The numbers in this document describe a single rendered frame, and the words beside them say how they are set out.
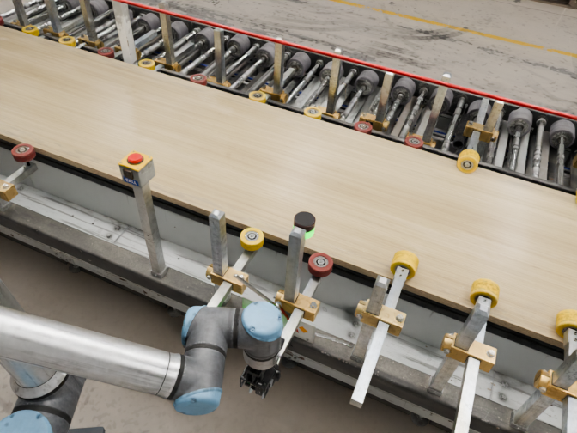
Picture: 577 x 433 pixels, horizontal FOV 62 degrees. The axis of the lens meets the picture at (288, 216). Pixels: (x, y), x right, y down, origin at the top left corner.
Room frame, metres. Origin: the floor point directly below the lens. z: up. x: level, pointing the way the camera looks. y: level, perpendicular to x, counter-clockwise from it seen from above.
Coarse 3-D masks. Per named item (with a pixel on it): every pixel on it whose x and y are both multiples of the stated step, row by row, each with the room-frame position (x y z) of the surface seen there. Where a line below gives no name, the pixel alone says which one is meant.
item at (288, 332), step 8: (312, 280) 0.95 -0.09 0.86; (320, 280) 0.96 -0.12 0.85; (312, 288) 0.92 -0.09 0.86; (312, 296) 0.89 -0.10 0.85; (296, 312) 0.82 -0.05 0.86; (288, 320) 0.79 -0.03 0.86; (296, 320) 0.79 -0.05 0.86; (288, 328) 0.76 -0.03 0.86; (296, 328) 0.78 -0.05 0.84; (288, 336) 0.74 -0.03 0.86; (288, 344) 0.72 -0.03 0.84; (280, 352) 0.68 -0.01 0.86; (280, 360) 0.67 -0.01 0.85
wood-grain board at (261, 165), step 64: (0, 64) 2.06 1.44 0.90; (64, 64) 2.11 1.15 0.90; (128, 64) 2.16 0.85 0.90; (0, 128) 1.56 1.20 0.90; (64, 128) 1.60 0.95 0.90; (128, 128) 1.63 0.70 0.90; (192, 128) 1.67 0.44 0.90; (256, 128) 1.71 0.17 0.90; (320, 128) 1.74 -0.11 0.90; (192, 192) 1.27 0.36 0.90; (256, 192) 1.30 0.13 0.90; (320, 192) 1.33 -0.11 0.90; (384, 192) 1.36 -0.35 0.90; (448, 192) 1.39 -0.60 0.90; (512, 192) 1.42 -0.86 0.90; (384, 256) 1.04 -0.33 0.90; (448, 256) 1.06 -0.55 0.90; (512, 256) 1.09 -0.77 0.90; (576, 256) 1.11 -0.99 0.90; (512, 320) 0.83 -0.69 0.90
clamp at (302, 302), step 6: (276, 294) 0.88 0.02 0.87; (282, 294) 0.88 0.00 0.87; (300, 294) 0.88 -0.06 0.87; (276, 300) 0.86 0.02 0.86; (282, 300) 0.85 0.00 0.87; (300, 300) 0.86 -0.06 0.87; (306, 300) 0.86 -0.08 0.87; (312, 300) 0.86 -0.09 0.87; (282, 306) 0.85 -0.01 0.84; (288, 306) 0.84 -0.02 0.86; (294, 306) 0.84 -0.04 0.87; (300, 306) 0.84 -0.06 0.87; (306, 306) 0.84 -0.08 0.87; (318, 306) 0.84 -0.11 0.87; (288, 312) 0.84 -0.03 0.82; (306, 312) 0.82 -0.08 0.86; (312, 312) 0.82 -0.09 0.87; (318, 312) 0.85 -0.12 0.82; (306, 318) 0.82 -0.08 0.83; (312, 318) 0.82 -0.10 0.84
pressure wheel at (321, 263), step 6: (312, 258) 1.00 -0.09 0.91; (318, 258) 1.01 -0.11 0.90; (324, 258) 1.01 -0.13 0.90; (330, 258) 1.01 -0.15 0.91; (312, 264) 0.98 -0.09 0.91; (318, 264) 0.98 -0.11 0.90; (324, 264) 0.98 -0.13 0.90; (330, 264) 0.98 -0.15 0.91; (312, 270) 0.96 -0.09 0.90; (318, 270) 0.95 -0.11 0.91; (324, 270) 0.96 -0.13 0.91; (330, 270) 0.96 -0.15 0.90; (318, 276) 0.95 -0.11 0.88; (324, 276) 0.95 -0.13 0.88
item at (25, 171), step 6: (30, 162) 1.45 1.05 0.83; (24, 168) 1.41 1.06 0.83; (30, 168) 1.42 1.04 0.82; (36, 168) 1.44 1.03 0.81; (12, 174) 1.37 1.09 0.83; (18, 174) 1.37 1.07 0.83; (24, 174) 1.39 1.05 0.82; (30, 174) 1.41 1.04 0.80; (6, 180) 1.33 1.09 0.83; (12, 180) 1.33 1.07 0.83; (18, 180) 1.35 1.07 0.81
